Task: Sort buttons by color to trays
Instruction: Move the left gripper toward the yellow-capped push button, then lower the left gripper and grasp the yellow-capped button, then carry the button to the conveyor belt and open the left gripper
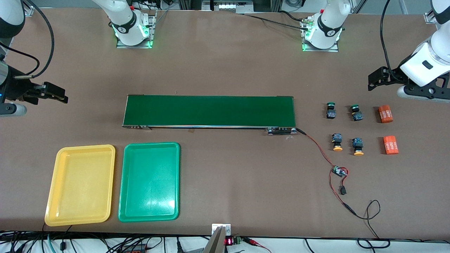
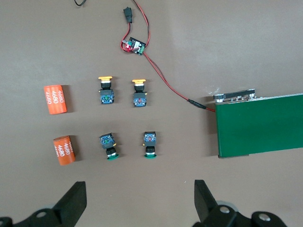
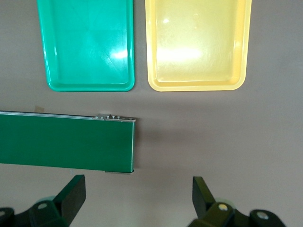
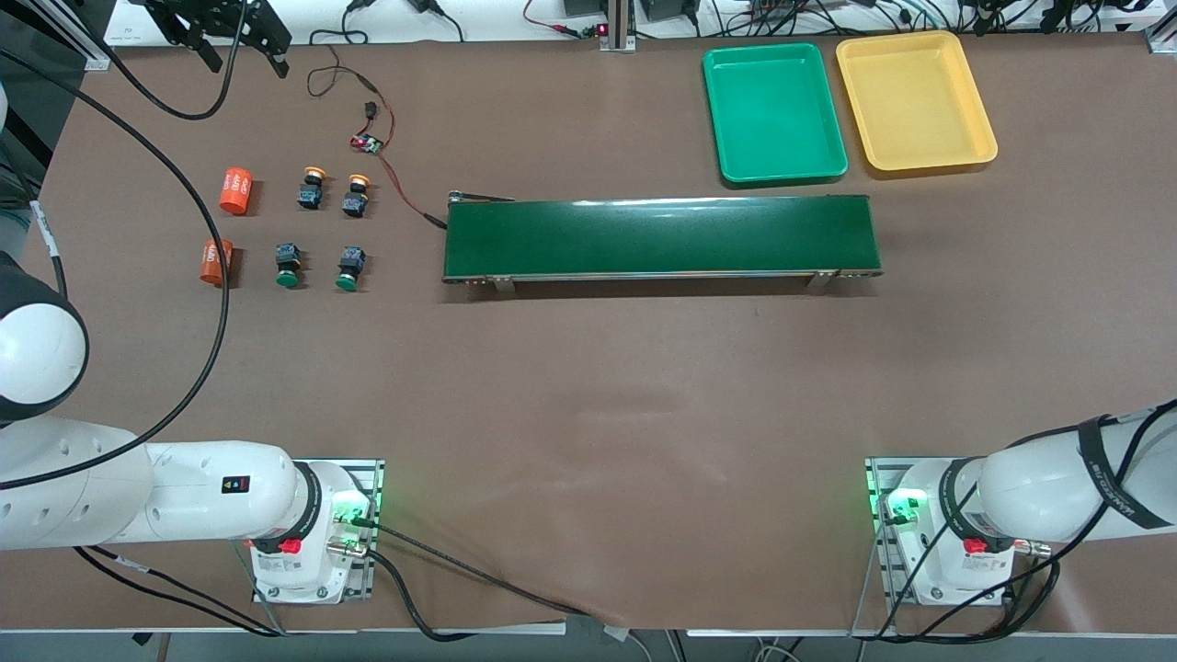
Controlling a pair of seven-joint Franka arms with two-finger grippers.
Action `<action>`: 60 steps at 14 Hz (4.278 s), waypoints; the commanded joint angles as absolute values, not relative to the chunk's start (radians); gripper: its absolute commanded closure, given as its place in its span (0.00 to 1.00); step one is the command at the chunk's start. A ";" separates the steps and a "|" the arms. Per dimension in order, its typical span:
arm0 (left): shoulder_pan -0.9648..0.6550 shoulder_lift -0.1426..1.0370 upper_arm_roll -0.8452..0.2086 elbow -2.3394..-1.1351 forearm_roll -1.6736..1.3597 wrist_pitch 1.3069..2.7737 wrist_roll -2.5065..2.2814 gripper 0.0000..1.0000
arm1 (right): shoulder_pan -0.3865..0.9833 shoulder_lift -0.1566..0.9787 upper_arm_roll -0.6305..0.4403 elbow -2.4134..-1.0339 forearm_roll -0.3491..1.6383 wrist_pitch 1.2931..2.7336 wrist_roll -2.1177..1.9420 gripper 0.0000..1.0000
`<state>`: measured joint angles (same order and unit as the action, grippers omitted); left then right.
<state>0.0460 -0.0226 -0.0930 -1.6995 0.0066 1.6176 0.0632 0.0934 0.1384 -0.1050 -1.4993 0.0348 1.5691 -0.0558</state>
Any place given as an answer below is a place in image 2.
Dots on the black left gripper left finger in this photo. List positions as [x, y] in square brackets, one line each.
[71, 203]

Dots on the green mushroom push button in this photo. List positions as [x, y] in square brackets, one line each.
[108, 144]
[150, 143]

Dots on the green belt conveyor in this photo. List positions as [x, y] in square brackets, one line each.
[260, 125]

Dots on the yellow mushroom push button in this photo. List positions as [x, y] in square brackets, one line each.
[106, 91]
[139, 93]

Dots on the small black circuit board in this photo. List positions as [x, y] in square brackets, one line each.
[138, 46]

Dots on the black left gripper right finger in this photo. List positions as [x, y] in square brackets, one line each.
[206, 203]

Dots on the black inline switch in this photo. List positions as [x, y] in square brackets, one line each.
[127, 14]

